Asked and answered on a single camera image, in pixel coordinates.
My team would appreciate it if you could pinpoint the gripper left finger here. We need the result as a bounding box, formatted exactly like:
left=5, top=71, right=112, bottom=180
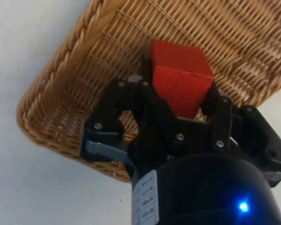
left=79, top=56, right=180, bottom=171

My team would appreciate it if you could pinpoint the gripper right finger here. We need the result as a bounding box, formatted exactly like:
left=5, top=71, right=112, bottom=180
left=200, top=82, right=281, bottom=188

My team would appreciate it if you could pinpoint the red cube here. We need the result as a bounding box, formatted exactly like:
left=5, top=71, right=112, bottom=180
left=147, top=39, right=214, bottom=119

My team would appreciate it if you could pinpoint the wicker basket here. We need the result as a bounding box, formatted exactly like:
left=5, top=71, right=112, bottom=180
left=15, top=0, right=281, bottom=184

